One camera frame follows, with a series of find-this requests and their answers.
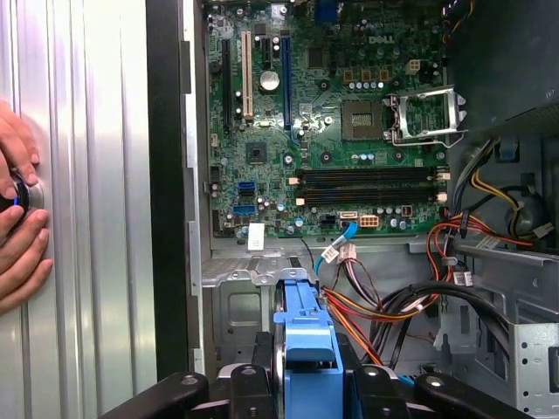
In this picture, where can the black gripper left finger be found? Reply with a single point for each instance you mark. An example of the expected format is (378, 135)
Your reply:
(249, 393)

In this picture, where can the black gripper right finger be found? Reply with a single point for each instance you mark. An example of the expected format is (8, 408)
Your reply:
(375, 393)

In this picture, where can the hard disk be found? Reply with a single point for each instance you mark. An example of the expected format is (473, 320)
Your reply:
(305, 331)

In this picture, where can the grey metal disk bay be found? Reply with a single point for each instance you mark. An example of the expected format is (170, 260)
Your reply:
(244, 305)

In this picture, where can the person's hand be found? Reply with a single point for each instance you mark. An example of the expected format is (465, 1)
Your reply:
(22, 253)

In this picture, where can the white label sticker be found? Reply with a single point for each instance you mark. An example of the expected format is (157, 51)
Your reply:
(256, 235)

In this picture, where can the grey metal drive cage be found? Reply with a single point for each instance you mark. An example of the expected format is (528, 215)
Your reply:
(537, 358)

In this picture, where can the blue SATA port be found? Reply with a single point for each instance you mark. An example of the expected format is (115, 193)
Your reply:
(246, 188)
(244, 210)

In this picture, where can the black RAM slot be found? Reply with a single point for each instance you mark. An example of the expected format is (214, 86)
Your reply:
(371, 180)
(371, 171)
(371, 191)
(371, 200)

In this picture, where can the black PC case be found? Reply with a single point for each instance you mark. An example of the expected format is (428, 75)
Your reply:
(166, 174)

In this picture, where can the black chipset chip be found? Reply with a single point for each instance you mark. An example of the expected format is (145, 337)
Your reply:
(257, 153)

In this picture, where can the green motherboard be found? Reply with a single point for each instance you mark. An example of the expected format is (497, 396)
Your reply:
(332, 144)

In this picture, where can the metal locking lever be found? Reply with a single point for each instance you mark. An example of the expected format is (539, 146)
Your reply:
(419, 142)

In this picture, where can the CPU socket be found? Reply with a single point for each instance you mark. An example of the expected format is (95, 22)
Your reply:
(361, 120)

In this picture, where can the metal socket cover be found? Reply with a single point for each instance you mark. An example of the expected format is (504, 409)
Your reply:
(450, 98)

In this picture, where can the long black expansion slot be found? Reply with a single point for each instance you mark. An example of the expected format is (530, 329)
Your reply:
(226, 83)

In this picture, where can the blue expansion slot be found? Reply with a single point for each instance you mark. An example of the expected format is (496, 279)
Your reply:
(287, 83)

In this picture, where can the silver coin battery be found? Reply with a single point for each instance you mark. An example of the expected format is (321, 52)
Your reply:
(269, 80)

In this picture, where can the white expansion slot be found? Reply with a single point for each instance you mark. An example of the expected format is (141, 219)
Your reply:
(247, 74)

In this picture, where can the short black expansion slot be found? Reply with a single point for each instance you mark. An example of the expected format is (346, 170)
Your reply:
(267, 52)

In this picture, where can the grey power supply unit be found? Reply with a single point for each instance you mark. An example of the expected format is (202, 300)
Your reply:
(502, 52)

